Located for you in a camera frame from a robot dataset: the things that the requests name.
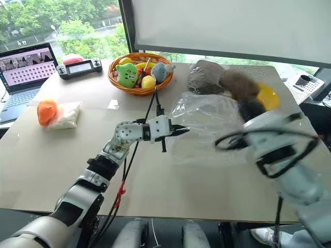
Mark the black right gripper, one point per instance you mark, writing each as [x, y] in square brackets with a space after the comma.
[252, 109]

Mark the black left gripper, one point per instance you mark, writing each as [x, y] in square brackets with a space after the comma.
[172, 131]

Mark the large clear plastic bag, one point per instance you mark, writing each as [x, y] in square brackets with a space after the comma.
[207, 121]

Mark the brown plush toy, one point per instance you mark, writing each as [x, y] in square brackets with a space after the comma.
[240, 84]

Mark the white plastic packet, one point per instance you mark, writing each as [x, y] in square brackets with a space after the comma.
[67, 116]

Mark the orange fish plush toy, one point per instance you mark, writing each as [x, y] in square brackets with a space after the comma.
[46, 112]

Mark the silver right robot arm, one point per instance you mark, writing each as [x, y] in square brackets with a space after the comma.
[300, 183]

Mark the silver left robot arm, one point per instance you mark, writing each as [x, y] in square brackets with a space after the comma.
[85, 180]

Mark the orange wicker basket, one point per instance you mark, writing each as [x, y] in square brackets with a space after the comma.
[139, 91]

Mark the black cup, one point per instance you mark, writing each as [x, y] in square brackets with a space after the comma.
[302, 80]

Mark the white desk phone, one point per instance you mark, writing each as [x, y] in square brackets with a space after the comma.
[307, 90]

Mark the round yellow toy fruit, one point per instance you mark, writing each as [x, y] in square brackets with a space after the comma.
[148, 81]

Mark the large beige cardboard sheet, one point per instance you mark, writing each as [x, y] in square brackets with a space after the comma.
[181, 191]

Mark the blue grey plush toy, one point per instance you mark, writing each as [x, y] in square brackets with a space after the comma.
[160, 71]

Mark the yellow toy banana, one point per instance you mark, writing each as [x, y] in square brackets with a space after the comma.
[142, 65]

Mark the green plush toy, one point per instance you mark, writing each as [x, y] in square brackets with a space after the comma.
[126, 75]

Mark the white roller blind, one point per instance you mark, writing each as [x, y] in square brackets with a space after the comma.
[232, 25]

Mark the yellow toy lemon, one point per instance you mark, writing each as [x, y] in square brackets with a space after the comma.
[126, 61]

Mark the small beige cardboard sheet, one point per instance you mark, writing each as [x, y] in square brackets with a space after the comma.
[88, 90]

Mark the grey rounded shape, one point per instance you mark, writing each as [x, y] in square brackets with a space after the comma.
[194, 235]
[134, 233]

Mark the black handheld controller with screen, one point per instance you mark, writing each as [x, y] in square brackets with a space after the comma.
[80, 67]

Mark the white shoe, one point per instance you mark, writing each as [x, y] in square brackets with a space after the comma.
[262, 236]

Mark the red and white plush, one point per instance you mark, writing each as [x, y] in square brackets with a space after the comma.
[72, 59]

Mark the blue jeans leg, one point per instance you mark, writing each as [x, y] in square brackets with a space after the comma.
[302, 241]

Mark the street lamp outdoors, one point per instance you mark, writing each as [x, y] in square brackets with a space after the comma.
[54, 28]

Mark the open laptop computer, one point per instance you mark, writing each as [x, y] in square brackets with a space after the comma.
[23, 72]

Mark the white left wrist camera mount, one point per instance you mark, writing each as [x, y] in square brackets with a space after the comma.
[160, 127]

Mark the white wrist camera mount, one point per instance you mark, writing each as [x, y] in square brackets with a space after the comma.
[269, 137]
[160, 127]

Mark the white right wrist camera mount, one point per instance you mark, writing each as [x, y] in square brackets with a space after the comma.
[269, 137]

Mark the black table leg bracket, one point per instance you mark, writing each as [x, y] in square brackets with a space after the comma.
[225, 235]

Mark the black window frame post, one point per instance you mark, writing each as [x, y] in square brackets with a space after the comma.
[126, 25]

